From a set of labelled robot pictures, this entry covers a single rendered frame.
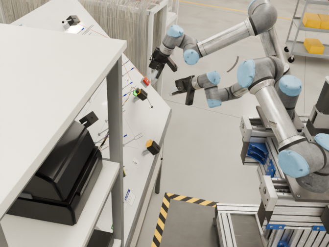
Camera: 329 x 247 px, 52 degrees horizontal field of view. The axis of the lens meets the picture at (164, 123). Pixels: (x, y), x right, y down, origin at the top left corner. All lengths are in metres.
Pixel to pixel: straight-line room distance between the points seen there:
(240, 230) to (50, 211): 1.86
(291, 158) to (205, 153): 2.11
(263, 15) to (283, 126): 0.54
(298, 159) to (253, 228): 1.31
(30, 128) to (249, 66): 1.06
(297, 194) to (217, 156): 1.95
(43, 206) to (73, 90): 0.34
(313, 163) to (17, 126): 1.11
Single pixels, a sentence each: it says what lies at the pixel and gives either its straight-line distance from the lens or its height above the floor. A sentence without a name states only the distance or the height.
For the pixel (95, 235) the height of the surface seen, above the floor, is 1.13.
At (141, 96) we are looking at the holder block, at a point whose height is 1.13.
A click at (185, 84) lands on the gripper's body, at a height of 1.25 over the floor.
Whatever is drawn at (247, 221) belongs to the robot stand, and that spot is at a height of 0.21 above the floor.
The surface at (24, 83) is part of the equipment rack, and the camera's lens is 0.72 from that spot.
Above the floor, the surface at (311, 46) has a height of 0.29.
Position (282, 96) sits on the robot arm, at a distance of 1.87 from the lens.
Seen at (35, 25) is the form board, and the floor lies 1.57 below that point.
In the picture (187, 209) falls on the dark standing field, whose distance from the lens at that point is 2.88.
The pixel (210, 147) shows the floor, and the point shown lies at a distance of 3.50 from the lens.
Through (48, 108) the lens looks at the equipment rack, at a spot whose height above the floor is 1.85.
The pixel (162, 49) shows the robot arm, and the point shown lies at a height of 1.47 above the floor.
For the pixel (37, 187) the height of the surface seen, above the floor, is 1.59.
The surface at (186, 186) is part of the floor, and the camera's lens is 3.05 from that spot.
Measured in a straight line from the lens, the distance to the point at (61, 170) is 0.85.
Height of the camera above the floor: 2.19
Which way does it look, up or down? 36 degrees down
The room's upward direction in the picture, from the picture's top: 4 degrees clockwise
